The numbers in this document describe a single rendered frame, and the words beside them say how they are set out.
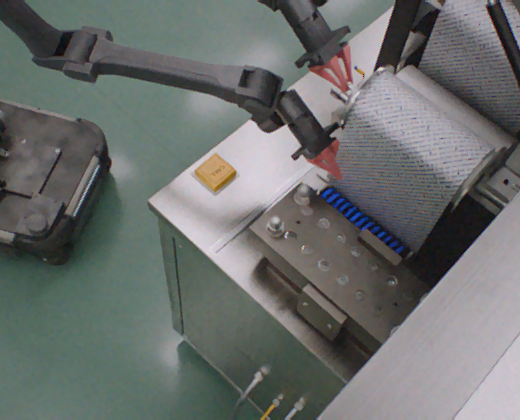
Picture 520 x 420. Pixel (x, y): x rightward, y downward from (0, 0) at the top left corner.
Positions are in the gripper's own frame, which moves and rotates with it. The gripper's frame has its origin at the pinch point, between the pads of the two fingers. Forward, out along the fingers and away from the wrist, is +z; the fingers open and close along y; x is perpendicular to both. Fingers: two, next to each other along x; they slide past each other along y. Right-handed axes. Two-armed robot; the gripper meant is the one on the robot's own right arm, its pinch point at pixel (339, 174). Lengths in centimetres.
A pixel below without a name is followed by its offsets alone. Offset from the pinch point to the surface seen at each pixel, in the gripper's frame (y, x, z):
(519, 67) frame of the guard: 15, 65, -11
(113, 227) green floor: 13, -132, -14
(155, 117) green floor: -33, -146, -38
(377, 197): 0.3, 6.8, 6.9
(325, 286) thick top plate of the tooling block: 18.7, 2.2, 13.9
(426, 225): 0.3, 14.8, 15.0
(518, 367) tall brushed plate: 28, 53, 20
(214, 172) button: 10.8, -25.9, -14.3
